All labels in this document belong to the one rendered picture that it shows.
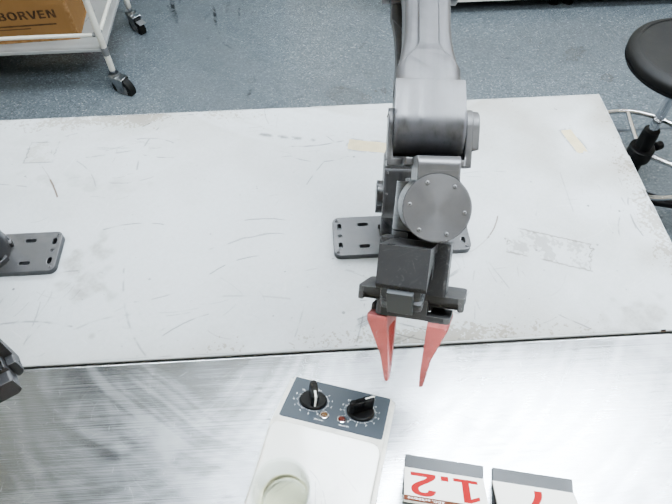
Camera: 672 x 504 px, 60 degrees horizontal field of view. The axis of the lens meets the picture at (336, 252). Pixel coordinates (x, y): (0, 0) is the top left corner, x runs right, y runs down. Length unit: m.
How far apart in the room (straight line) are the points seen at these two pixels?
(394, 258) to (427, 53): 0.22
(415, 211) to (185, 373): 0.42
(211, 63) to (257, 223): 1.90
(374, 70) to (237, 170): 1.73
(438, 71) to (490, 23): 2.43
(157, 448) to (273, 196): 0.41
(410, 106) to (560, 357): 0.41
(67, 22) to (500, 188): 2.05
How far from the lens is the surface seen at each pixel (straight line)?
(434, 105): 0.57
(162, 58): 2.83
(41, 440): 0.81
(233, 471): 0.73
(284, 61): 2.71
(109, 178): 1.02
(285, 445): 0.64
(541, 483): 0.75
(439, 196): 0.49
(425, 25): 0.62
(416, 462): 0.72
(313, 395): 0.68
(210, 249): 0.88
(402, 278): 0.48
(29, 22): 2.71
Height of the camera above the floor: 1.60
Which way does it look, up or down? 54 degrees down
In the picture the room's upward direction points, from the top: 1 degrees counter-clockwise
